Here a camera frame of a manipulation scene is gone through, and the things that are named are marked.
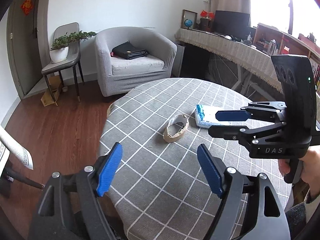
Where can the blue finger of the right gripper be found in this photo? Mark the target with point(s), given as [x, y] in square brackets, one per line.
[240, 115]
[229, 132]

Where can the black table leg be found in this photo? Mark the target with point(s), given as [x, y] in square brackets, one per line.
[19, 177]

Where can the small blue globe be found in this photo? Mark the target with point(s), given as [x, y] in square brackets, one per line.
[188, 24]

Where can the potted plant white pot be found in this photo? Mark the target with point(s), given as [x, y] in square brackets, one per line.
[59, 48]

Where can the grey dining chair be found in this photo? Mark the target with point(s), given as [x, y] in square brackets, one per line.
[72, 61]

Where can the red fu door sticker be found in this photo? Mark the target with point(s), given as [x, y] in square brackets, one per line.
[27, 7]

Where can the brown tape roll core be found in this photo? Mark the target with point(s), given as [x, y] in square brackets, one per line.
[176, 128]

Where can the black bag on armchair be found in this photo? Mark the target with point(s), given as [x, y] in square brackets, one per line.
[128, 51]

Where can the wooden desk shelf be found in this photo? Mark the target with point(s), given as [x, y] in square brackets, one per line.
[286, 44]

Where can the person's right hand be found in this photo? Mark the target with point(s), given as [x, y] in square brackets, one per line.
[310, 169]

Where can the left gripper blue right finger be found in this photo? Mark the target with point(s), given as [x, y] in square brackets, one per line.
[213, 169]

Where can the cardboard box on floor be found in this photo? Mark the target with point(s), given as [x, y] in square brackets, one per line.
[52, 93]

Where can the black monitor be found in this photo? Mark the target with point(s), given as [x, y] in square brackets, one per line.
[231, 23]

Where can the wooden picture frame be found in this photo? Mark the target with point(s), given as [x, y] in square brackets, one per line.
[187, 14]

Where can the grey armchair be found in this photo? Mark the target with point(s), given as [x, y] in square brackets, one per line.
[116, 75]

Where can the blue white tissue pack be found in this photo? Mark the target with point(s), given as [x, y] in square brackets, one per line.
[205, 116]

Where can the grey door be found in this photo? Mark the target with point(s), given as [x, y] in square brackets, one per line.
[27, 44]

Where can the white patterned tablecloth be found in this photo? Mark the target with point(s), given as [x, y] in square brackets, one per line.
[10, 146]

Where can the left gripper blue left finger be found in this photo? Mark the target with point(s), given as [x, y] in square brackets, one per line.
[108, 166]

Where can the beige fringed desk cloth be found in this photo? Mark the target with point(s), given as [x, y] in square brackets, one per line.
[249, 58]

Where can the grey checked tablecloth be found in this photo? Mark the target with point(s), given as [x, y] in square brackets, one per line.
[159, 189]

